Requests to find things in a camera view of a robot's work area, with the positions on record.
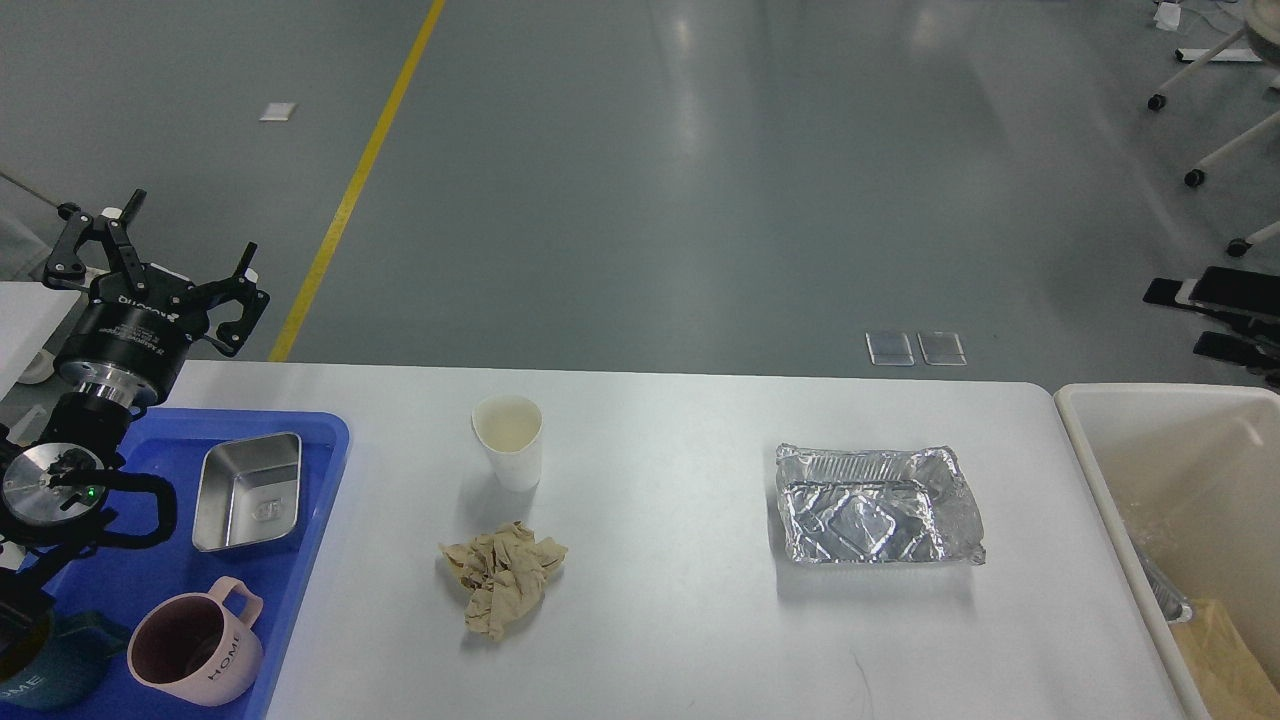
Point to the black caster left stand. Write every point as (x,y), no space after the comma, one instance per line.
(30,190)

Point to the white plastic bin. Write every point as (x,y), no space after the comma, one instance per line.
(1185,478)

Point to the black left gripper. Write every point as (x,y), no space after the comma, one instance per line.
(125,340)

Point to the white paper cup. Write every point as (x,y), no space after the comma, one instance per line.
(509,428)

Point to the crumpled brown paper napkin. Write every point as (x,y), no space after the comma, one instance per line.
(505,573)

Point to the right clear floor plate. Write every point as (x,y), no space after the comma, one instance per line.
(942,348)

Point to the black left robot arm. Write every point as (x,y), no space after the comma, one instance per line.
(67,494)

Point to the clear floor plate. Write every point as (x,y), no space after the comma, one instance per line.
(889,348)
(942,348)

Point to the white paper scrap on floor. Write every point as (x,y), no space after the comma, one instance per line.
(278,112)

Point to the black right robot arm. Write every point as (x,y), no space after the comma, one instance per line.
(1245,304)

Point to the person in grey trousers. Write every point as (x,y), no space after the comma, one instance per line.
(23,256)

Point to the pink mug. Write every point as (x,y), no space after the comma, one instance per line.
(200,647)

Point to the white side table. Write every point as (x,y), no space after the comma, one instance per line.
(30,313)

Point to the aluminium foil tray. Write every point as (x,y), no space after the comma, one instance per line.
(876,507)

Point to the left clear floor plate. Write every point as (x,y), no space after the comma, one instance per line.
(889,348)

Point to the stainless steel rectangular container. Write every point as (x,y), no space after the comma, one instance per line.
(249,498)

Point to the blue mug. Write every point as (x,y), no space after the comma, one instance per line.
(61,661)

